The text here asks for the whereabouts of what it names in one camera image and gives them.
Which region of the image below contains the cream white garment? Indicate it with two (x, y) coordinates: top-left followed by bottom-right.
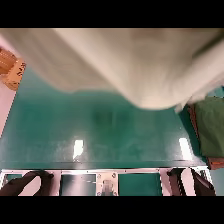
(0, 28), (224, 114)

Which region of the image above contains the green garment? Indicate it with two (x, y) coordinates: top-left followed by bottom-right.
(194, 96), (224, 159)

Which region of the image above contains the silver frame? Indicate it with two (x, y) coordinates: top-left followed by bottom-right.
(0, 167), (215, 197)

